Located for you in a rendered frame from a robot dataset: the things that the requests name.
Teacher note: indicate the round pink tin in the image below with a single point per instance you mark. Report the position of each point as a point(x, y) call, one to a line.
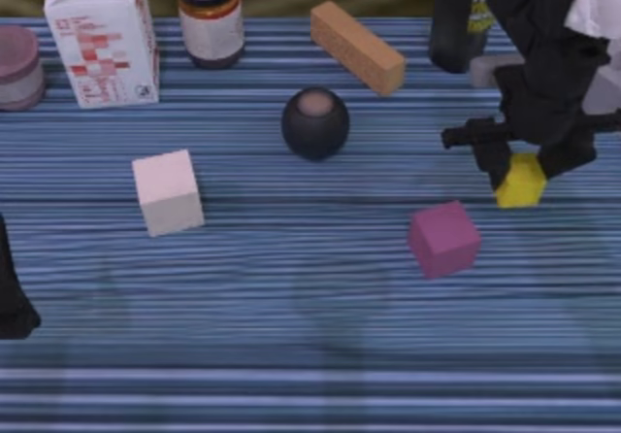
point(17, 69)

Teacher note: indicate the glass jar with dark lid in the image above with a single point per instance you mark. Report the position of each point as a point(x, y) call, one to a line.
point(209, 20)

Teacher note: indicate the magenta cube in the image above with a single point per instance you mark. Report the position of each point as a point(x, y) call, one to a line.
point(444, 241)

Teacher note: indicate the black round speaker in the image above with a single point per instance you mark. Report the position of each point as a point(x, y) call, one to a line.
point(315, 129)

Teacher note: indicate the yellow cube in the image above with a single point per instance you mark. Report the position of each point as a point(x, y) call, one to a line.
point(523, 183)

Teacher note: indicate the white red milk carton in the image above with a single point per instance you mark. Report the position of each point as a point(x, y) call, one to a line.
point(104, 40)

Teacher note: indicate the black bottle with yellow label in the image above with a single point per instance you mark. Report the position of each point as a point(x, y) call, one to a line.
point(451, 20)

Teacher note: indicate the white cube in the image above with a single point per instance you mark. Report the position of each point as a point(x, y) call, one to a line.
point(167, 192)

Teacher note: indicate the tan wooden brick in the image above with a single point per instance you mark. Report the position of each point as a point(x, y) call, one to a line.
point(359, 47)

